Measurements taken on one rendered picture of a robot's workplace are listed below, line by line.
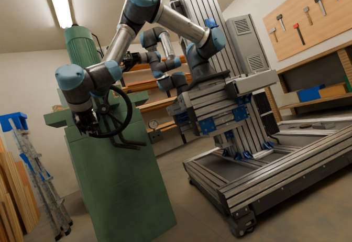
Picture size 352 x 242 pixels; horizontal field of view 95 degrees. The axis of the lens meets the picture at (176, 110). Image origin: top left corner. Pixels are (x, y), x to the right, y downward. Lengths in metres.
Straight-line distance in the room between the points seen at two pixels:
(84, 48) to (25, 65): 2.81
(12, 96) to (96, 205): 3.10
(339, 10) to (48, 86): 4.82
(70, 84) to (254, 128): 1.16
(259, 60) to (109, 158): 1.23
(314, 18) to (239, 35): 2.29
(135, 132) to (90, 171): 0.33
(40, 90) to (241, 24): 3.45
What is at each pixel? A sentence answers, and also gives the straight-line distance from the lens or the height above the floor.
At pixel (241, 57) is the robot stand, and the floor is 0.92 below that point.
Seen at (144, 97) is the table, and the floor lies 0.86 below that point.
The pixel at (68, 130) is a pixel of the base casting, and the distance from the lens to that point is 1.10.
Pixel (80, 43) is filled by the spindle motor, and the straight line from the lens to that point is 1.35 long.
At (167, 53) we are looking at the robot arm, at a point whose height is 1.11.
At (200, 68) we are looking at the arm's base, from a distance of 1.00.
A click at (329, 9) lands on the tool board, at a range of 3.54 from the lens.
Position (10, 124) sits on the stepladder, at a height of 1.06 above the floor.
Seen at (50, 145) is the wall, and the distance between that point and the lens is 3.67.
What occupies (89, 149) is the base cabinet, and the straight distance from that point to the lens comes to 1.08.
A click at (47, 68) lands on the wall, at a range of 3.98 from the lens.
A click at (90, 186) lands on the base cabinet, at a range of 1.10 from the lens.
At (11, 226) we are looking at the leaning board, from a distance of 2.46.
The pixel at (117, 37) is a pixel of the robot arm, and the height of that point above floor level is 1.08.
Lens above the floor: 0.64
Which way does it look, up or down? 3 degrees up
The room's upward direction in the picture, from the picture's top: 19 degrees counter-clockwise
